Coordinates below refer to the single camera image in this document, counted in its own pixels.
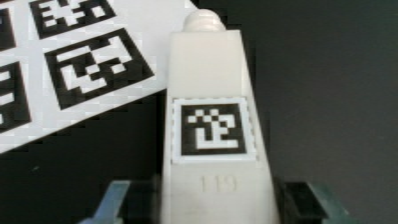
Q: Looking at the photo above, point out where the white desk leg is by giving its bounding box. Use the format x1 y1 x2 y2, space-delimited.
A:
159 9 280 224

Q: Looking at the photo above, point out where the white marker base sheet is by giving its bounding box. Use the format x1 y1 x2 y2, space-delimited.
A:
0 0 195 154

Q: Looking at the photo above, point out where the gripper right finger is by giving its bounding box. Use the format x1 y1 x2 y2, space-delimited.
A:
277 181 355 224

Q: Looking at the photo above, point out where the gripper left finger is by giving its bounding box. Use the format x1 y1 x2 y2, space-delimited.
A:
81 178 159 224

